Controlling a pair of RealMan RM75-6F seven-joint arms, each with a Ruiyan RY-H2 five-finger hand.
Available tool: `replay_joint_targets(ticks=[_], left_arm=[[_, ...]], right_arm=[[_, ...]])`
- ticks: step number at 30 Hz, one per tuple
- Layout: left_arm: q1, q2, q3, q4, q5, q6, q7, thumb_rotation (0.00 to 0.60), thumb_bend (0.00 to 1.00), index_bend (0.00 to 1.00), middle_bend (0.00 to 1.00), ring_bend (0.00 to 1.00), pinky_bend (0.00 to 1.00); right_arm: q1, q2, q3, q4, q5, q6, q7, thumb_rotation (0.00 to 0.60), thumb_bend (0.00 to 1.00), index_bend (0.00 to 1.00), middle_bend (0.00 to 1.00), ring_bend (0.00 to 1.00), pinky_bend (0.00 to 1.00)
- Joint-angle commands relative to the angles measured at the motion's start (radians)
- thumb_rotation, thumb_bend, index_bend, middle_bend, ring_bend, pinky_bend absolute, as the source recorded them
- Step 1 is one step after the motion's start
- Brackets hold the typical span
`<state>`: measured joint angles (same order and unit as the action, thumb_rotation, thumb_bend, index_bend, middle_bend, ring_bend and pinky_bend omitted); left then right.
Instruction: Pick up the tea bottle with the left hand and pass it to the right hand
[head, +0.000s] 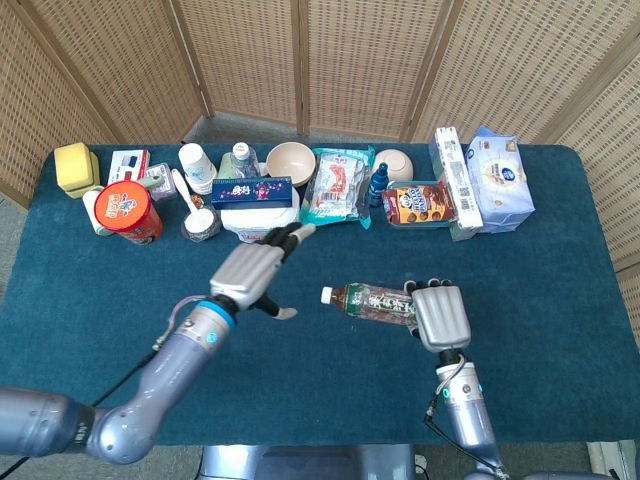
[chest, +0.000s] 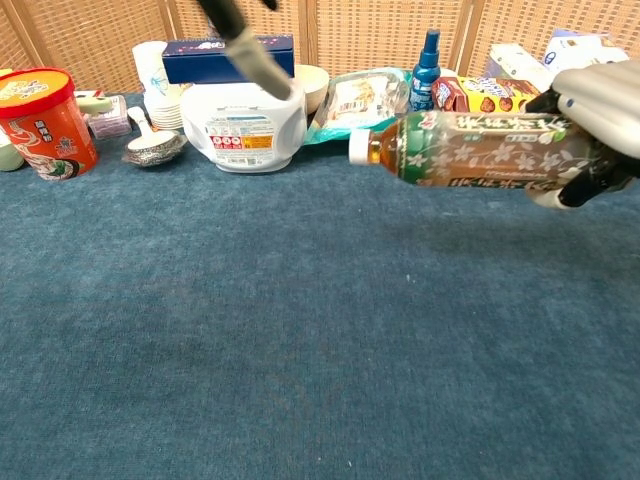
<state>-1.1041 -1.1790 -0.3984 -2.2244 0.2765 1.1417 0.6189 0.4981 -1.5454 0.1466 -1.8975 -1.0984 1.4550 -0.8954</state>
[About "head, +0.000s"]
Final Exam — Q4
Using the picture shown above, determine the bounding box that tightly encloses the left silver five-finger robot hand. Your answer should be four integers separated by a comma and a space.
208, 223, 317, 320

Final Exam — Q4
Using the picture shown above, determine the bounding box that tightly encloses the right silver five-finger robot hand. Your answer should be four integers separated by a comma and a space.
403, 278, 472, 351

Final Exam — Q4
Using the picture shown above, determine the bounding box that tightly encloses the green tea bottle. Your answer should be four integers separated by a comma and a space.
320, 282, 419, 326

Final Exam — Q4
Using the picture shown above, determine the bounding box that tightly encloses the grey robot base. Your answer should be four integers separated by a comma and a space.
197, 443, 419, 480

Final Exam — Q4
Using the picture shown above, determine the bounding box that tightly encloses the white plastic tub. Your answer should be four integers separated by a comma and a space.
219, 187, 301, 246

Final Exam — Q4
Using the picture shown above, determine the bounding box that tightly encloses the glass jar with white powder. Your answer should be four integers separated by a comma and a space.
180, 194, 223, 244

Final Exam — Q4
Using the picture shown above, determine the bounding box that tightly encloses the long dark blue box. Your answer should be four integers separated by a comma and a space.
210, 176, 294, 211

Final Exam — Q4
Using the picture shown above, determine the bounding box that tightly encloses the light green carton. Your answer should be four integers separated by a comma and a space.
428, 142, 484, 243

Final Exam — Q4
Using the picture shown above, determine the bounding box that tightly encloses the dark blue table cloth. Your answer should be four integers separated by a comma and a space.
0, 143, 640, 447

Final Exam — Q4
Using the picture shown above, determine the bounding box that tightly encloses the white plastic spoon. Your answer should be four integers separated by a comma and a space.
171, 168, 214, 226

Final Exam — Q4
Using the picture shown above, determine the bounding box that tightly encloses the clear water bottle white cap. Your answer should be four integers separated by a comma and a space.
218, 141, 262, 180

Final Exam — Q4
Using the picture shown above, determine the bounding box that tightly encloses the brown chocolate cookie box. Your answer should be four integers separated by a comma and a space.
382, 180, 459, 225

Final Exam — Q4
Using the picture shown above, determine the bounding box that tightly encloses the stack of white paper cups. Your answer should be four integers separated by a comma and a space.
178, 142, 217, 196

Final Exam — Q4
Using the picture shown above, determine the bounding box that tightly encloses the teal-edged snack packet red print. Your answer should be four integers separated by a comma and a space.
298, 145, 377, 232

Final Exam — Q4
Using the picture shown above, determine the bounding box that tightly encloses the small grey-purple packet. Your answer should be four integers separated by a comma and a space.
144, 162, 179, 202

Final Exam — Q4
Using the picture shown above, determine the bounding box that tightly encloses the red snack canister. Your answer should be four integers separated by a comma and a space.
93, 179, 165, 246

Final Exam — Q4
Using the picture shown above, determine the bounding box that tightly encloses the long white carton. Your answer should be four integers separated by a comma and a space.
433, 126, 485, 231

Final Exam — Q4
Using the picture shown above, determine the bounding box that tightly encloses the pale blue tissue pack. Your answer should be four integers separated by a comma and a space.
464, 124, 536, 235

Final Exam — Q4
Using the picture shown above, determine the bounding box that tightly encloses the small blue spray bottle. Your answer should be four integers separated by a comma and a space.
368, 162, 391, 209

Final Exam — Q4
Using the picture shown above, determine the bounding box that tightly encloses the upturned beige bowl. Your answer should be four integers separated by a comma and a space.
372, 148, 415, 182

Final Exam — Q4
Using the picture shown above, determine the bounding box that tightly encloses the red and white small carton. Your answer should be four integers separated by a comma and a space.
107, 148, 151, 187

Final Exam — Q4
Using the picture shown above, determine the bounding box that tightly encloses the light green sponge block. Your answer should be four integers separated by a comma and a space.
63, 151, 101, 200

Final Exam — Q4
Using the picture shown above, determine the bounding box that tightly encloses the yellow sponge block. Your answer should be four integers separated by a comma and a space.
53, 142, 92, 189

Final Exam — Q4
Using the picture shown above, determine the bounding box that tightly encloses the white table leg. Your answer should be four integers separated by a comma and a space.
587, 440, 624, 480

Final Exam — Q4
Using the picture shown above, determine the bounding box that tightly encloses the woven wicker folding screen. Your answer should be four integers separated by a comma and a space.
0, 0, 640, 294

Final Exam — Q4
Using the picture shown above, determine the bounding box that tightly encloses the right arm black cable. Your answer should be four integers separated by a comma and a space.
423, 357, 506, 474

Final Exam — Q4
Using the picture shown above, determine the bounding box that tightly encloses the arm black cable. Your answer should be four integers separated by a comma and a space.
423, 357, 506, 474
0, 294, 201, 476

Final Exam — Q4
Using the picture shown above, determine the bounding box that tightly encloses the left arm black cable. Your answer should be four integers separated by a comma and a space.
0, 294, 201, 476

